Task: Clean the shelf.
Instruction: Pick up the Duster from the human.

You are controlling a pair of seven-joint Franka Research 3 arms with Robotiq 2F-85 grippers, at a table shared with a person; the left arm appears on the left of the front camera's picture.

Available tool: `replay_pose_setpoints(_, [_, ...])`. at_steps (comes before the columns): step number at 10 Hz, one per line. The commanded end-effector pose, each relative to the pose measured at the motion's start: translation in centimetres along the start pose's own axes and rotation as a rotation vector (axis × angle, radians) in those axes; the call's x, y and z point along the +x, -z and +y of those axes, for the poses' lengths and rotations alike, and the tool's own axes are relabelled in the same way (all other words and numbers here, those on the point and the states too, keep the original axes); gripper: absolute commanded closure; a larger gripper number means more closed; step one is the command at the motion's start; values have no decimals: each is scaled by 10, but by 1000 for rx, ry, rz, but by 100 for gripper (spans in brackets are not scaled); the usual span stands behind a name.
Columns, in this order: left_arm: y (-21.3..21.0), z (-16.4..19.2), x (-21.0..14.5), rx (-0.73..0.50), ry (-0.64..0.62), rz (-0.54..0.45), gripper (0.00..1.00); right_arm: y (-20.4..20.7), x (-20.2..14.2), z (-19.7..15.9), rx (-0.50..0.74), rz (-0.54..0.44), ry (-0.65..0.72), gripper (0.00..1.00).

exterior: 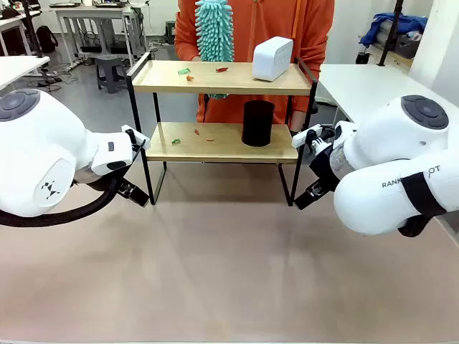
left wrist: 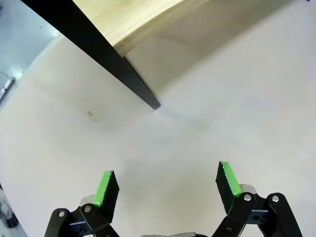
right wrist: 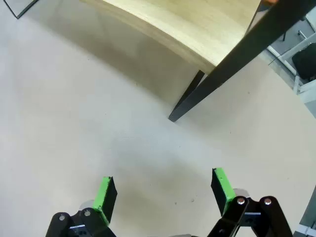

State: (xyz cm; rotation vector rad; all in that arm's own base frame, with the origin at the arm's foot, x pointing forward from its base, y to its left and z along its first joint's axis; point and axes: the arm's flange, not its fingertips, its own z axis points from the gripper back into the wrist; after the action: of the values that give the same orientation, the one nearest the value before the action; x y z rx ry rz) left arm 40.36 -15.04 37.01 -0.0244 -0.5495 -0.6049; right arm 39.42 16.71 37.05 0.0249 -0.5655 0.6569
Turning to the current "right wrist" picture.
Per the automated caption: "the right gripper green-padded right finger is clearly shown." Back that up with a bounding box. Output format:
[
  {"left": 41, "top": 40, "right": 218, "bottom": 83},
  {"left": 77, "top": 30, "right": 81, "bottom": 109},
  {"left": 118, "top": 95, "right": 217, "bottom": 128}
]
[{"left": 207, "top": 167, "right": 294, "bottom": 237}]

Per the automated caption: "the wooden shelf with black legs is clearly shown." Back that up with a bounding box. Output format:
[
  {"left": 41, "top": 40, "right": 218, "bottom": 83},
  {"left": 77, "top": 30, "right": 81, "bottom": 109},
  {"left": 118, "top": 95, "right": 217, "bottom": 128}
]
[{"left": 4, "top": 0, "right": 314, "bottom": 123}]

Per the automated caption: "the right gripper green-padded left finger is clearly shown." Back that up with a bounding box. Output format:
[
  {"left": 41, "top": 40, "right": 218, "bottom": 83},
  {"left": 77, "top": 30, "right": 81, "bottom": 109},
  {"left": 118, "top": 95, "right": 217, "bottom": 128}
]
[{"left": 45, "top": 176, "right": 118, "bottom": 237}]

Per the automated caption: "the black office chair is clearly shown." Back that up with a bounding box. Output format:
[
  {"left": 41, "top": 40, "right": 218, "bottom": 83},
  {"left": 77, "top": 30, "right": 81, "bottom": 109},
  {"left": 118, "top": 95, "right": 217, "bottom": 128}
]
[{"left": 291, "top": 43, "right": 316, "bottom": 82}]

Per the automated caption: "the white metal frame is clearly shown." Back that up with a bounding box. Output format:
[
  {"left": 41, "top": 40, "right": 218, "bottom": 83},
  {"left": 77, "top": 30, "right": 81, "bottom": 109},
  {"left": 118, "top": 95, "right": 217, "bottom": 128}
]
[{"left": 266, "top": 12, "right": 316, "bottom": 94}]

